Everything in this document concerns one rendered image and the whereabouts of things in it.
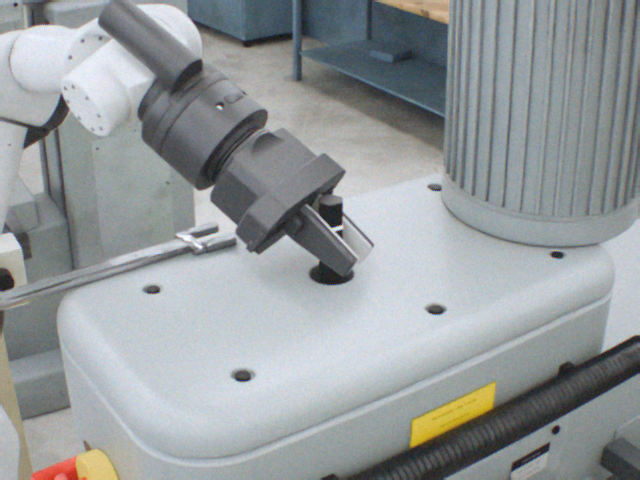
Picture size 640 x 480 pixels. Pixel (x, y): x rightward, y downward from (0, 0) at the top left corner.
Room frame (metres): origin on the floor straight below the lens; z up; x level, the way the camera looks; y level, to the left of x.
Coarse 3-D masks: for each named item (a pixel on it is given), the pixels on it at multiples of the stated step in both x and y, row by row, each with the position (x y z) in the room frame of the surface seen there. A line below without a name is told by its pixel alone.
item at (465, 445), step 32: (608, 352) 0.71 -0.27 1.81; (544, 384) 0.67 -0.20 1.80; (576, 384) 0.67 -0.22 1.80; (608, 384) 0.68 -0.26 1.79; (480, 416) 0.63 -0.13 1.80; (512, 416) 0.63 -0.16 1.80; (544, 416) 0.64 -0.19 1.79; (416, 448) 0.59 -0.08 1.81; (448, 448) 0.59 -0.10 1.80; (480, 448) 0.60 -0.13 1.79
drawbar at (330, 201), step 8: (320, 200) 0.71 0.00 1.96; (328, 200) 0.71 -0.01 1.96; (336, 200) 0.71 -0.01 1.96; (320, 208) 0.71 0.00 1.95; (328, 208) 0.71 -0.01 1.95; (336, 208) 0.71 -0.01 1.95; (320, 216) 0.71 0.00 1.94; (328, 216) 0.71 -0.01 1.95; (336, 216) 0.71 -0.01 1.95; (328, 224) 0.71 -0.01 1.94; (336, 224) 0.71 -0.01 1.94; (336, 232) 0.71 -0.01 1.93; (320, 264) 0.71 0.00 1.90; (320, 272) 0.71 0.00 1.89; (328, 272) 0.71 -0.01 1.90; (320, 280) 0.71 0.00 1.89; (328, 280) 0.71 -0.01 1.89; (336, 280) 0.71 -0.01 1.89
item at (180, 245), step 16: (208, 224) 0.79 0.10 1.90; (176, 240) 0.76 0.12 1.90; (192, 240) 0.76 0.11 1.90; (208, 240) 0.76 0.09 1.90; (224, 240) 0.76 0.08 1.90; (128, 256) 0.73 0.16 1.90; (144, 256) 0.73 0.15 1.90; (160, 256) 0.73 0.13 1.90; (64, 272) 0.70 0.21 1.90; (80, 272) 0.70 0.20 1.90; (96, 272) 0.70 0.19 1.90; (112, 272) 0.71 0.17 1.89; (16, 288) 0.67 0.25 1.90; (32, 288) 0.67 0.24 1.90; (48, 288) 0.67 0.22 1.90; (64, 288) 0.68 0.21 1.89; (0, 304) 0.65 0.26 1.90; (16, 304) 0.66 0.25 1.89
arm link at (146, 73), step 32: (128, 0) 0.79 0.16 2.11; (128, 32) 0.77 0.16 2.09; (160, 32) 0.77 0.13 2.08; (96, 64) 0.77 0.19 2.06; (128, 64) 0.78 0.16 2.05; (160, 64) 0.75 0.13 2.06; (192, 64) 0.75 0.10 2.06; (64, 96) 0.79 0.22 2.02; (96, 96) 0.75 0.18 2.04; (128, 96) 0.77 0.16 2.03; (160, 96) 0.75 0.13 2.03; (192, 96) 0.75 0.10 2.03; (96, 128) 0.77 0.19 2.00; (160, 128) 0.74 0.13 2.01
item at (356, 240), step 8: (312, 208) 0.73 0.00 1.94; (344, 216) 0.72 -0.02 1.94; (344, 224) 0.72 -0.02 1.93; (352, 224) 0.72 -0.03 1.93; (344, 232) 0.72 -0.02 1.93; (352, 232) 0.72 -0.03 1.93; (360, 232) 0.72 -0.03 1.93; (344, 240) 0.72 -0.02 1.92; (352, 240) 0.72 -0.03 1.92; (360, 240) 0.71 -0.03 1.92; (368, 240) 0.71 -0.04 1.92; (352, 248) 0.72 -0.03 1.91; (360, 248) 0.71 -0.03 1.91; (368, 248) 0.71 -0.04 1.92; (360, 256) 0.71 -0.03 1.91
